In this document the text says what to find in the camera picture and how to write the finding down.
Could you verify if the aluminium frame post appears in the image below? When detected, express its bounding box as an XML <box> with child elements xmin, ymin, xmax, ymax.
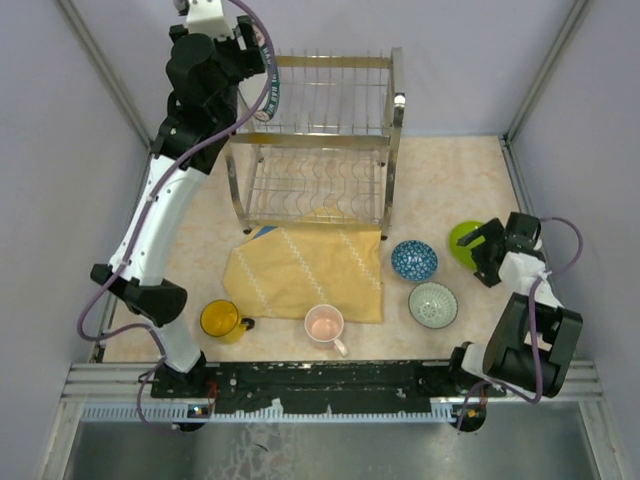
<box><xmin>502</xmin><ymin>0</ymin><xmax>591</xmax><ymax>146</ymax></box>
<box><xmin>54</xmin><ymin>0</ymin><xmax>157</xmax><ymax>151</ymax></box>

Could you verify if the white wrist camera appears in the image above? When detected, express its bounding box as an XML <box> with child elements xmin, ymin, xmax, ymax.
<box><xmin>173</xmin><ymin>0</ymin><xmax>233</xmax><ymax>40</ymax></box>
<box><xmin>498</xmin><ymin>240</ymin><xmax>546</xmax><ymax>294</ymax></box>

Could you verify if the right aluminium frame post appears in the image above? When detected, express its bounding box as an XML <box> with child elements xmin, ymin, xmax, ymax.
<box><xmin>502</xmin><ymin>0</ymin><xmax>591</xmax><ymax>146</ymax></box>

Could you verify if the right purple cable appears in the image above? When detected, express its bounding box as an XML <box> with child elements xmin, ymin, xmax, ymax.
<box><xmin>459</xmin><ymin>215</ymin><xmax>585</xmax><ymax>434</ymax></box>

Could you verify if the aluminium front rail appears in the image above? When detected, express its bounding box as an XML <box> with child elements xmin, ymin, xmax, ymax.
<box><xmin>60</xmin><ymin>360</ymin><xmax>605</xmax><ymax>402</ymax></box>

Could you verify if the pink and white mug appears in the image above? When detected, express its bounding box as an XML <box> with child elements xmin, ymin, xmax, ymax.
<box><xmin>303</xmin><ymin>304</ymin><xmax>349</xmax><ymax>358</ymax></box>

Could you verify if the left aluminium frame post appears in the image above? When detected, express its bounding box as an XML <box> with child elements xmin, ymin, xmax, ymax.
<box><xmin>54</xmin><ymin>0</ymin><xmax>157</xmax><ymax>151</ymax></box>

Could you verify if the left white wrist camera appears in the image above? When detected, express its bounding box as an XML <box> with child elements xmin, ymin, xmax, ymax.
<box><xmin>173</xmin><ymin>0</ymin><xmax>233</xmax><ymax>40</ymax></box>

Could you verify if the stainless steel dish rack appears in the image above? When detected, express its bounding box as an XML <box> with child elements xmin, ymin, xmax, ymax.
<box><xmin>225</xmin><ymin>47</ymin><xmax>407</xmax><ymax>239</ymax></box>

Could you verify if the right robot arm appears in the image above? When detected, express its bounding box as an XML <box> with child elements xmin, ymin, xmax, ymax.
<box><xmin>446</xmin><ymin>212</ymin><xmax>584</xmax><ymax>403</ymax></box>

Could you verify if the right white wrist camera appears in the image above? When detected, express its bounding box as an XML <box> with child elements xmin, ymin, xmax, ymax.
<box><xmin>498</xmin><ymin>240</ymin><xmax>546</xmax><ymax>294</ymax></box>

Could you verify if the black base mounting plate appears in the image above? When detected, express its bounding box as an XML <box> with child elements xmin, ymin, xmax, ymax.
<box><xmin>151</xmin><ymin>360</ymin><xmax>479</xmax><ymax>415</ymax></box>

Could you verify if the yellow cloth with white zigzags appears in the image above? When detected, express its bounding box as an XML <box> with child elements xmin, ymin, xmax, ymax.
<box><xmin>223</xmin><ymin>225</ymin><xmax>384</xmax><ymax>324</ymax></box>

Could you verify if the white slotted cable duct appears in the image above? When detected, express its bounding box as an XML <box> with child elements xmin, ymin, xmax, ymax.
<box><xmin>80</xmin><ymin>399</ymin><xmax>457</xmax><ymax>424</ymax></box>

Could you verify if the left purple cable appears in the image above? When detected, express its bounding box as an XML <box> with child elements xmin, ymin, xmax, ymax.
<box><xmin>75</xmin><ymin>0</ymin><xmax>279</xmax><ymax>439</ymax></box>

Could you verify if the lime green plate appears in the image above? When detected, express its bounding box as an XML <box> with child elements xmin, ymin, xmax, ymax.
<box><xmin>448</xmin><ymin>220</ymin><xmax>485</xmax><ymax>274</ymax></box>

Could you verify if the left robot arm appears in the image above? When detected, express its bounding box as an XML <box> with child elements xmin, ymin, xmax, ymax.
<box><xmin>90</xmin><ymin>15</ymin><xmax>266</xmax><ymax>397</ymax></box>

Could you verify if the purple cable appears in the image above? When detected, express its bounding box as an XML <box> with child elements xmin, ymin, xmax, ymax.
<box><xmin>75</xmin><ymin>0</ymin><xmax>279</xmax><ymax>439</ymax></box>
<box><xmin>459</xmin><ymin>215</ymin><xmax>585</xmax><ymax>434</ymax></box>

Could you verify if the yellow glass mug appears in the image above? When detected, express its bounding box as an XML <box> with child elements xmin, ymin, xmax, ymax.
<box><xmin>200</xmin><ymin>300</ymin><xmax>256</xmax><ymax>344</ymax></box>

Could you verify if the white plate green rim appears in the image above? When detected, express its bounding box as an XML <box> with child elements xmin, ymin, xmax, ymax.
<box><xmin>253</xmin><ymin>25</ymin><xmax>281</xmax><ymax>122</ymax></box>

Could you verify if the pale green patterned bowl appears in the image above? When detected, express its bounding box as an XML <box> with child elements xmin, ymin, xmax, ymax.
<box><xmin>408</xmin><ymin>282</ymin><xmax>458</xmax><ymax>329</ymax></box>

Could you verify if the blue patterned bowl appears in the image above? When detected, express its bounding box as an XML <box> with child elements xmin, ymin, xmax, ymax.
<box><xmin>391</xmin><ymin>240</ymin><xmax>439</xmax><ymax>283</ymax></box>

